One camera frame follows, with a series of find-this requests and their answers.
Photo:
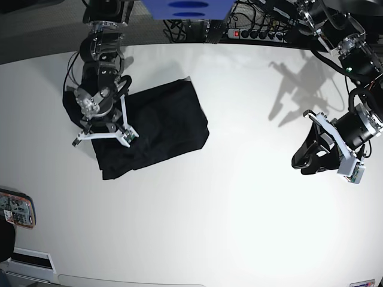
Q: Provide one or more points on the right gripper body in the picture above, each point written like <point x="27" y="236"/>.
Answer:
<point x="92" y="122"/>

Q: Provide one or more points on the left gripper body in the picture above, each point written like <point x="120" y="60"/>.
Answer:
<point x="354" y="129"/>

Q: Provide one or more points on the black T-shirt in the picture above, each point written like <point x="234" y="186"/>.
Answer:
<point x="170" y="122"/>

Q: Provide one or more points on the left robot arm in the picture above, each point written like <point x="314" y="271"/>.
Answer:
<point x="334" y="26"/>

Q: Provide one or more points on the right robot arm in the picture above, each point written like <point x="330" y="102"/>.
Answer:
<point x="91" y="102"/>

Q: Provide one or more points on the blue plastic box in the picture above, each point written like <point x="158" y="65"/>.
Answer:
<point x="188" y="9"/>

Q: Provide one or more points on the sticker label card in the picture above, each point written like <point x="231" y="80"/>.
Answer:
<point x="366" y="283"/>

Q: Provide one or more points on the white power strip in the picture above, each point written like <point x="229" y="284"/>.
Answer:
<point x="256" y="35"/>

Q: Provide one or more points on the black remote control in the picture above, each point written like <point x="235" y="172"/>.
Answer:
<point x="215" y="31"/>

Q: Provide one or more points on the black chair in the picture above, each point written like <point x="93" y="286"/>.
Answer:
<point x="7" y="240"/>

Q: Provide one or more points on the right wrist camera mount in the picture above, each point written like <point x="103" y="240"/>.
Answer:
<point x="124" y="138"/>

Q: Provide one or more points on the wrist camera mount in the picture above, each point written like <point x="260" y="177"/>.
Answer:
<point x="124" y="138"/>
<point x="351" y="165"/>

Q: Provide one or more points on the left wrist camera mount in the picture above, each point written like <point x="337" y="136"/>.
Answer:
<point x="351" y="165"/>

